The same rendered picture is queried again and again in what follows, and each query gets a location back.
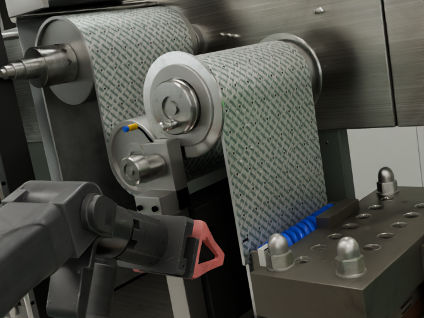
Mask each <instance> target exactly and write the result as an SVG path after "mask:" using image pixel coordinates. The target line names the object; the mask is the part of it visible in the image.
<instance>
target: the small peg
mask: <svg viewBox="0 0 424 318"><path fill-rule="evenodd" d="M176 128H177V121H176V120H175V119H170V120H167V121H163V122H159V123H158V124H157V129H158V131H159V132H160V133H164V132H166V131H169V130H173V129H176Z"/></svg>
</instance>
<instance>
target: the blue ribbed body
mask: <svg viewBox="0 0 424 318"><path fill-rule="evenodd" d="M334 205H335V204H332V203H329V204H326V205H325V206H323V207H322V208H321V209H318V210H317V211H316V212H315V213H312V214H310V216H307V217H305V218H304V219H302V220H300V221H299V222H298V223H296V224H294V225H293V226H291V227H289V228H288V229H287V230H284V231H283V232H282V233H280V234H282V235H283V236H284V237H285V238H286V239H287V242H288V246H291V245H293V244H294V243H296V242H298V241H299V240H300V239H302V238H304V237H305V236H306V235H308V234H309V233H311V232H313V231H314V230H315V229H317V225H316V220H315V218H316V216H318V215H319V214H321V213H323V212H324V211H325V210H327V209H329V208H330V207H332V206H334ZM267 243H268V241H267V242H265V243H264V245H265V244H267ZM262 246H263V245H260V246H259V247H258V248H260V247H262ZM258 248H257V250H258Z"/></svg>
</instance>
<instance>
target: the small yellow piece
mask: <svg viewBox="0 0 424 318"><path fill-rule="evenodd" d="M136 129H139V130H140V131H142V132H143V134H144V135H145V136H146V137H147V138H148V140H149V141H150V142H154V141H153V140H152V139H151V138H150V137H149V136H148V135H147V133H146V132H145V131H144V130H143V129H142V128H140V127H139V126H138V125H137V124H136V123H134V124H130V125H127V126H124V127H123V128H122V130H123V131H124V132H125V133H126V132H129V131H133V130H136Z"/></svg>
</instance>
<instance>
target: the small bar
mask: <svg viewBox="0 0 424 318"><path fill-rule="evenodd" d="M359 209H360V207H359V201H358V199H351V198H344V199H343V200H342V201H340V202H338V203H337V204H335V205H334V206H332V207H330V208H329V209H327V210H325V211H324V212H323V213H321V214H319V215H318V216H316V218H315V220H316V225H317V228H325V229H332V228H333V227H335V226H336V225H337V224H339V223H341V222H342V221H343V220H345V219H346V218H347V217H349V216H351V215H352V214H353V213H355V212H356V211H358V210H359Z"/></svg>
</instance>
